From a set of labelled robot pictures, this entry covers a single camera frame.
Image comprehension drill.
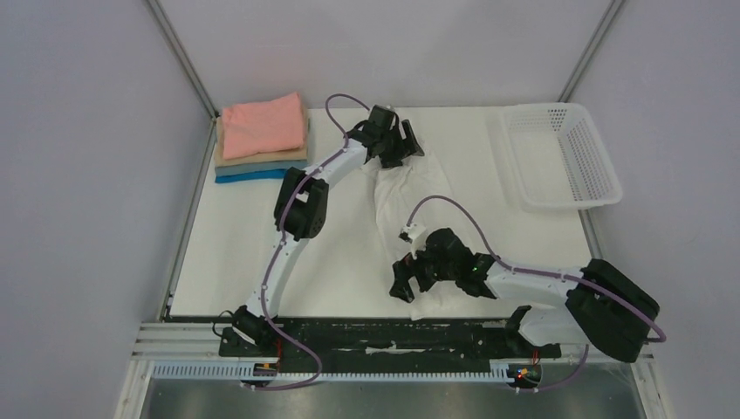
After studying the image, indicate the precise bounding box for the folded bright blue t shirt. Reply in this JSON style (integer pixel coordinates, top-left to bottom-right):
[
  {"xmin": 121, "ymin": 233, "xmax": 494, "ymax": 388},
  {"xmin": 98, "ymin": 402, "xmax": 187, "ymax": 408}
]
[{"xmin": 215, "ymin": 169, "xmax": 287, "ymax": 184}]

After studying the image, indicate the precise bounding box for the left aluminium frame post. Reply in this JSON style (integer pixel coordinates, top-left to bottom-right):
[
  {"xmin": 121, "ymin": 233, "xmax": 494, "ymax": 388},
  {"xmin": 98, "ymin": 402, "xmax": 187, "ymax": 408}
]
[{"xmin": 143, "ymin": 0, "xmax": 219, "ymax": 119}]

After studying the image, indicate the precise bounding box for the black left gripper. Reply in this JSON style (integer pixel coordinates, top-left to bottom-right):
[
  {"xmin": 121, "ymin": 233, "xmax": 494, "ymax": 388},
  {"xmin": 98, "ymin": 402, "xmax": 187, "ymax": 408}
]
[{"xmin": 380, "ymin": 121, "xmax": 424, "ymax": 170}]

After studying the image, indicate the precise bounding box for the folded grey-blue t shirt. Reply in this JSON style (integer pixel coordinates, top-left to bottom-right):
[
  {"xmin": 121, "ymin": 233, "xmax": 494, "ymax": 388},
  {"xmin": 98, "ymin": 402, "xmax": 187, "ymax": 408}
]
[{"xmin": 215, "ymin": 160, "xmax": 309, "ymax": 176}]

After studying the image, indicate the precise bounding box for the white perforated plastic basket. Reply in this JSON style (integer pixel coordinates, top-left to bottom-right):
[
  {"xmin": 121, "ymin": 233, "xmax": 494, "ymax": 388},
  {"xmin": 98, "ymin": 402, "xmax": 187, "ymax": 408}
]
[{"xmin": 497, "ymin": 102, "xmax": 623, "ymax": 211}]

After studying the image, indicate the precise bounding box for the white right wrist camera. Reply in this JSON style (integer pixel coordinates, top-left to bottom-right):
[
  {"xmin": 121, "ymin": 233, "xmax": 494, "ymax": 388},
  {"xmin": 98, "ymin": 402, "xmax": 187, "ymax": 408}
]
[{"xmin": 399, "ymin": 223, "xmax": 428, "ymax": 259}]

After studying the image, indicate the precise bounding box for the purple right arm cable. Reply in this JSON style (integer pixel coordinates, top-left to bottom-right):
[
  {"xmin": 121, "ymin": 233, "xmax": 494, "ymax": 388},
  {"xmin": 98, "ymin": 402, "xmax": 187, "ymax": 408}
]
[{"xmin": 404, "ymin": 195, "xmax": 667, "ymax": 395}]

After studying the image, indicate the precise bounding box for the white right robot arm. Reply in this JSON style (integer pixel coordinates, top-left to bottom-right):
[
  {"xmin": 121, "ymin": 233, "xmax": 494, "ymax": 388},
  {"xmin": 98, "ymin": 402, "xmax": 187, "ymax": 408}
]
[{"xmin": 389, "ymin": 224, "xmax": 660, "ymax": 363}]

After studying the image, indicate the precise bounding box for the aluminium frame post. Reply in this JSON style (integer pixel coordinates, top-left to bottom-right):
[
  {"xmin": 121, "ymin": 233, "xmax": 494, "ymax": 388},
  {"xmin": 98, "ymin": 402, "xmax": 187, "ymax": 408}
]
[
  {"xmin": 558, "ymin": 0, "xmax": 627, "ymax": 103},
  {"xmin": 143, "ymin": 0, "xmax": 219, "ymax": 119}
]

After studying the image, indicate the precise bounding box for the folded pink t shirt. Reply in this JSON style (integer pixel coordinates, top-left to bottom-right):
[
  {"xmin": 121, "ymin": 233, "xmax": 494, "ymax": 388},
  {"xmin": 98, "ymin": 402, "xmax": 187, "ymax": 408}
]
[{"xmin": 221, "ymin": 92, "xmax": 307, "ymax": 160}]

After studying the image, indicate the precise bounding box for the right aluminium frame post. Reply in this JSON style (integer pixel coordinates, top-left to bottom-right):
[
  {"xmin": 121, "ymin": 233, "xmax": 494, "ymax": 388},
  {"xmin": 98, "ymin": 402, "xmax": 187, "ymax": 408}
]
[{"xmin": 558, "ymin": 0, "xmax": 627, "ymax": 103}]

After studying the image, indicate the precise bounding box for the white t shirt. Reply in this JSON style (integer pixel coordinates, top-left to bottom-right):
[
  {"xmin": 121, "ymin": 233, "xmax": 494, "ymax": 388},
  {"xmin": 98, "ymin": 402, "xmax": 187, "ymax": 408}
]
[{"xmin": 373, "ymin": 151, "xmax": 463, "ymax": 322}]

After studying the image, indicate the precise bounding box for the folded beige t shirt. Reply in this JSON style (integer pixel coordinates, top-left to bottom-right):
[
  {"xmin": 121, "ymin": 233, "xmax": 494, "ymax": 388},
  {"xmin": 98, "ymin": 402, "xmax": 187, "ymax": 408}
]
[{"xmin": 214, "ymin": 117, "xmax": 309, "ymax": 166}]

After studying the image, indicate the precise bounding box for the white slotted cable duct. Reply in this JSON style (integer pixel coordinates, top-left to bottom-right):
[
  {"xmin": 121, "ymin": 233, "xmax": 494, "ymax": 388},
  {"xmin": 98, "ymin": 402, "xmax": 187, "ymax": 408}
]
[{"xmin": 151, "ymin": 361, "xmax": 514, "ymax": 384}]

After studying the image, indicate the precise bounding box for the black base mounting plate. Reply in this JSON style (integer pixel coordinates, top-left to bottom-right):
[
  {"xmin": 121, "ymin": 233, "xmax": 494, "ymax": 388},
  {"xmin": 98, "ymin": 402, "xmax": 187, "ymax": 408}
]
[{"xmin": 218, "ymin": 318, "xmax": 562, "ymax": 375}]

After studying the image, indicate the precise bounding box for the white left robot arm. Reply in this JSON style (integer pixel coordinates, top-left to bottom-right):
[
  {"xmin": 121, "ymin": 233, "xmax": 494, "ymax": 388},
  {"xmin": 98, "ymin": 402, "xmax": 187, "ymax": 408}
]
[{"xmin": 232, "ymin": 106, "xmax": 424, "ymax": 356}]

